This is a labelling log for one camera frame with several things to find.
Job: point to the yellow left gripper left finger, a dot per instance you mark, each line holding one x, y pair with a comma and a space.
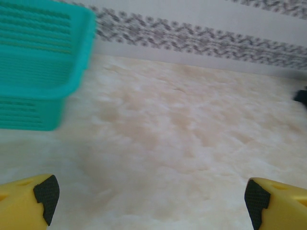
19, 206

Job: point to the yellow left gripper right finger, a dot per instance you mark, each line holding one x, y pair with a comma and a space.
283, 208

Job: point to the teal plastic basket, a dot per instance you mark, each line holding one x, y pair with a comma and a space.
36, 60

